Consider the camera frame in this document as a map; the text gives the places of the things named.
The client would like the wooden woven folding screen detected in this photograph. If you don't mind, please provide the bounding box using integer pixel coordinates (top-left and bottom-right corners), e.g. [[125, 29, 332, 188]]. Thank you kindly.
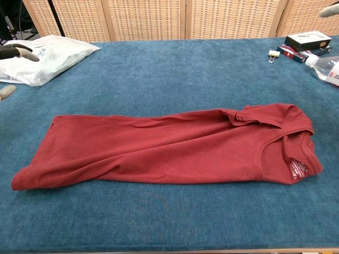
[[22, 0, 339, 43]]

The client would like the dark red blue box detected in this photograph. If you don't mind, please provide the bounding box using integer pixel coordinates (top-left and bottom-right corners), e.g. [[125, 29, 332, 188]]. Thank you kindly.
[[276, 44, 333, 64]]

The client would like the red t-shirt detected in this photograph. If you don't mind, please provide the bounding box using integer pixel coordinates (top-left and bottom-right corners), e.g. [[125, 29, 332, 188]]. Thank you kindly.
[[10, 103, 324, 192]]

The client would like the white and black box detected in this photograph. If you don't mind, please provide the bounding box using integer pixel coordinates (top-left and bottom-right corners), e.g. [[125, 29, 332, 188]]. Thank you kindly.
[[284, 31, 332, 53]]

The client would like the black tripod stand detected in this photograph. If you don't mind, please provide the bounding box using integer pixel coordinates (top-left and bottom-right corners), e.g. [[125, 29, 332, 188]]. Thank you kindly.
[[47, 0, 66, 37]]

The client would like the clear plastic water bottle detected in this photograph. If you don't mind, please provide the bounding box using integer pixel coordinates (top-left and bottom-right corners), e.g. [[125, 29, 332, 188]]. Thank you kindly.
[[304, 55, 339, 87]]

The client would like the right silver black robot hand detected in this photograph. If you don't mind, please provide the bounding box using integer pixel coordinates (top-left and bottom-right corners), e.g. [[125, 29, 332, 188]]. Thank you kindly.
[[319, 4, 339, 18]]

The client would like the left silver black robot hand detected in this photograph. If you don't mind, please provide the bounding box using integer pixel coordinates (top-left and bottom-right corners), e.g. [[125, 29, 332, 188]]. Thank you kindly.
[[0, 43, 40, 101]]

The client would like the blue carpet table cover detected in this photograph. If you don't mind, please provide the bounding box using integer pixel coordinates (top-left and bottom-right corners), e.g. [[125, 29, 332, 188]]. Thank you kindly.
[[0, 35, 339, 252]]

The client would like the empty frosted plastic bag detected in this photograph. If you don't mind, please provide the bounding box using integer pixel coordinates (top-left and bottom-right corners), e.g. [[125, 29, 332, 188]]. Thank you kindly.
[[0, 41, 30, 85]]

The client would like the frosted bag with white garment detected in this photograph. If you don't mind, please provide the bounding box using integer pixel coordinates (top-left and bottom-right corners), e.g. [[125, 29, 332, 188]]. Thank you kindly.
[[1, 34, 101, 87]]

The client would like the white binder clip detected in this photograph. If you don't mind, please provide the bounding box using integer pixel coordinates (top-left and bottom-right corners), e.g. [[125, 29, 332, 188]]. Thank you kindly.
[[267, 50, 281, 64]]

